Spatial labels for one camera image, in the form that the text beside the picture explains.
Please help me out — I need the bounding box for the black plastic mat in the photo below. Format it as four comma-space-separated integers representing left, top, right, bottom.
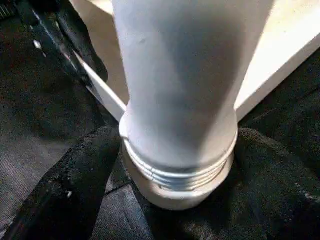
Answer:
0, 0, 320, 240

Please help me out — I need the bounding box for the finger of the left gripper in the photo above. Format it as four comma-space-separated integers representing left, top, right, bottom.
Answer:
55, 0, 110, 84
16, 0, 94, 91

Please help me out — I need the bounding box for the white plastic table leg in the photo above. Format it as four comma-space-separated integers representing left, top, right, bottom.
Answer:
111, 0, 276, 211

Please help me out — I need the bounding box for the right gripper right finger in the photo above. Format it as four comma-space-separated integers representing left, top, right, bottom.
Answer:
234, 127, 320, 240

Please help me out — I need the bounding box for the white plastic table top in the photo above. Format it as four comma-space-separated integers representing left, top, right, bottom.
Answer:
70, 0, 320, 124

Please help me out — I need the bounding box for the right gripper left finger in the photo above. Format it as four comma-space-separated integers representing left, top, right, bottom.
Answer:
0, 125, 124, 240

